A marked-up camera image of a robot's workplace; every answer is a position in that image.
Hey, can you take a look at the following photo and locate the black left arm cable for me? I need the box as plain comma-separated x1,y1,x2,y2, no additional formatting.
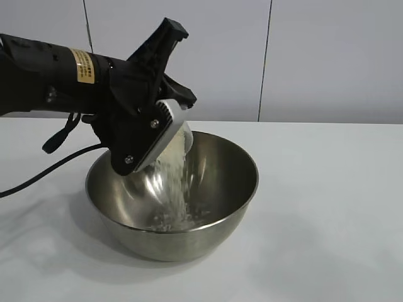
0,144,110,199

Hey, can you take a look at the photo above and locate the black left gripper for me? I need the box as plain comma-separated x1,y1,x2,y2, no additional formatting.
106,17,198,113

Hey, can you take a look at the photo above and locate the stainless steel mixing bowl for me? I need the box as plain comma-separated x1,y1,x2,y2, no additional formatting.
85,130,260,262

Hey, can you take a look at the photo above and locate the yellow warning sticker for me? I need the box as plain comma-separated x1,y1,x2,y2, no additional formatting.
69,47,97,85

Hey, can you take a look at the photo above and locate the black cable strap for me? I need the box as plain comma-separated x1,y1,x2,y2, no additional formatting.
42,111,83,155

